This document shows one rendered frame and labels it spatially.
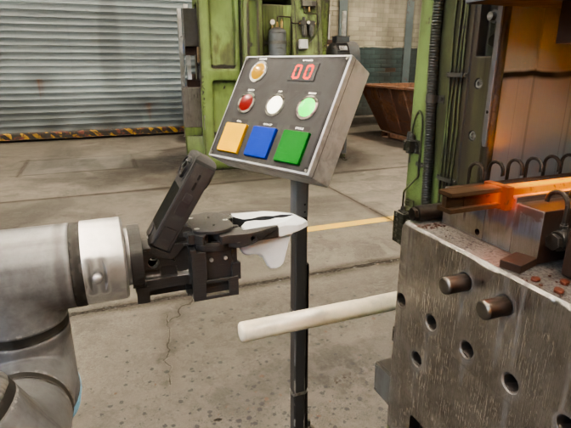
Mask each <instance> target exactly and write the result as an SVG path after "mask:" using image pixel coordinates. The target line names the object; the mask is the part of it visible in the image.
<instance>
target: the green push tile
mask: <svg viewBox="0 0 571 428"><path fill-rule="evenodd" d="M310 136H311V133H309V132H299V131H292V130H284V132H283V134H282V136H281V139H280V142H279V145H278V148H277V150H276V152H275V155H274V161H276V162H281V163H286V164H290V165H294V166H300V163H301V161H302V157H303V154H304V152H305V149H306V147H307V145H308V141H309V139H310Z"/></svg>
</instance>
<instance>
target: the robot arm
mask: <svg viewBox="0 0 571 428"><path fill-rule="evenodd" d="M216 169H217V166H216V164H215V162H214V161H213V160H212V159H211V158H210V157H209V156H207V155H204V154H202V153H201V152H199V151H198V150H194V149H193V150H191V151H190V152H189V154H188V155H186V156H185V157H184V160H183V161H182V163H181V165H180V167H179V169H178V172H177V174H178V175H177V176H176V178H175V180H174V181H173V183H172V186H171V188H170V189H169V190H168V192H167V195H166V197H165V199H164V200H163V201H162V203H161V206H160V208H159V209H158V211H157V213H156V214H155V217H154V218H153V220H152V222H151V224H150V226H149V227H148V229H147V231H146V234H147V239H144V240H141V238H140V232H139V225H138V224H137V223H135V224H127V225H126V228H122V220H121V219H120V218H119V217H107V218H100V219H92V220H84V221H79V222H67V223H58V224H50V225H42V226H34V227H26V228H11V229H3V230H0V428H72V420H73V417H74V416H75V415H76V413H77V411H78V409H79V407H80V403H81V398H82V380H81V376H80V375H79V373H78V370H77V364H76V354H75V348H74V343H73V338H72V332H71V322H70V317H69V312H68V309H69V308H74V307H84V306H88V305H89V304H94V303H100V302H106V301H115V300H121V299H126V298H128V297H129V296H130V286H129V285H132V284H133V288H134V289H135V290H136V294H137V299H138V304H143V303H148V302H150V296H152V295H159V294H164V293H169V292H174V291H180V290H186V292H187V295H188V296H192V297H193V300H194V301H204V300H210V299H214V298H219V297H225V296H233V295H239V279H241V273H240V261H239V260H238V259H237V248H240V251H241V252H242V253H243V254H244V255H247V256H251V255H259V256H260V257H262V258H263V260H264V261H265V263H266V265H267V266H268V267H269V268H278V267H280V266H281V265H282V264H283V262H284V260H285V257H286V251H287V247H288V244H289V240H290V237H291V235H292V234H293V233H295V232H297V231H299V230H302V229H303V228H306V227H307V226H308V221H306V220H305V219H304V218H301V217H299V216H297V215H295V214H292V213H286V212H277V211H219V212H202V213H199V214H193V215H191V213H192V211H193V210H194V209H195V206H196V204H197V202H198V201H199V199H200V197H201V195H202V194H203V192H204V190H205V189H206V188H207V186H208V185H209V183H210V182H211V181H212V178H213V176H214V174H215V170H216ZM150 258H151V259H150ZM223 290H229V292H225V293H220V294H216V295H210V296H207V295H206V294H207V293H212V292H218V291H223Z"/></svg>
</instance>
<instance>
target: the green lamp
mask: <svg viewBox="0 0 571 428"><path fill-rule="evenodd" d="M314 106H315V102H314V100H313V99H311V98H308V99H304V100H303V101H302V102H301V104H300V105H299V108H298V113H299V115H300V116H307V115H309V114H311V113H312V111H313V110H314Z"/></svg>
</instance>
